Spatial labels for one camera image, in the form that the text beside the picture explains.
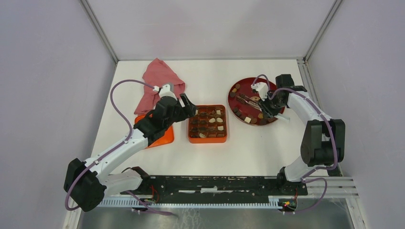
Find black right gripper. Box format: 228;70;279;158
256;92;285;119

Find orange chocolate box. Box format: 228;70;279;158
187;104;228;144

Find silver white-handled tongs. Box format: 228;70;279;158
232;93;277;125

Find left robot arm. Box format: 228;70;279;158
64;93;197;212

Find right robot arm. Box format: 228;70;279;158
251;74;345;195

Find white block chocolate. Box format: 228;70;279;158
244;117;252;123

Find red round plate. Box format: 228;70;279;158
227;77;277;126

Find orange box lid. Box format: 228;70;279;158
134;115;174;148

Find pink cloth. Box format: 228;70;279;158
134;58;186;115

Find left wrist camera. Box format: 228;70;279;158
153;83;177;99

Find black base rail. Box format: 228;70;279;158
131;176;308;204

